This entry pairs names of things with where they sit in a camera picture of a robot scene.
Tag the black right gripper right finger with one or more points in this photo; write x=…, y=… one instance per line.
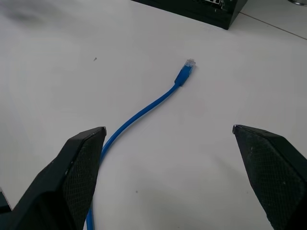
x=273, y=177

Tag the black electronic box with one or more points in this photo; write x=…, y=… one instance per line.
x=192, y=10

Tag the silver metal object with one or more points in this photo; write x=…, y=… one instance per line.
x=298, y=1

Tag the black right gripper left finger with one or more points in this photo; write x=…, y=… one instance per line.
x=60, y=182

